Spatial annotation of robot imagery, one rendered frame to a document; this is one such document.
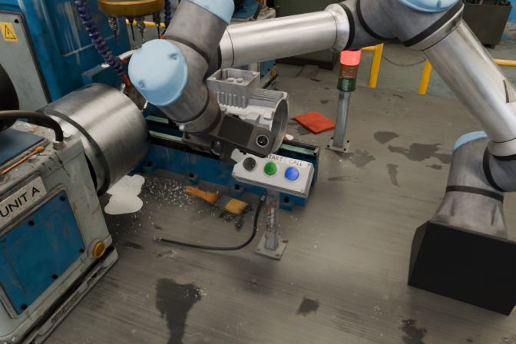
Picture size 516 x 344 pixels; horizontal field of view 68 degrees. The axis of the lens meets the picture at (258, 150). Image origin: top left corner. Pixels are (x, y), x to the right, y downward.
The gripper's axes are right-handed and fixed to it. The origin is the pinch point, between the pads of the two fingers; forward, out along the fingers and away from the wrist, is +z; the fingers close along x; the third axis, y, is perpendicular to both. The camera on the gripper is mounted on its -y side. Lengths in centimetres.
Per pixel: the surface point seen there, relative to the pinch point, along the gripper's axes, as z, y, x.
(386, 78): 299, -3, -191
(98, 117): -4.0, 36.1, 0.1
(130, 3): -3, 43, -32
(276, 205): 14.6, -5.5, 6.5
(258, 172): 5.7, -2.0, 1.7
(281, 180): 5.8, -7.5, 2.1
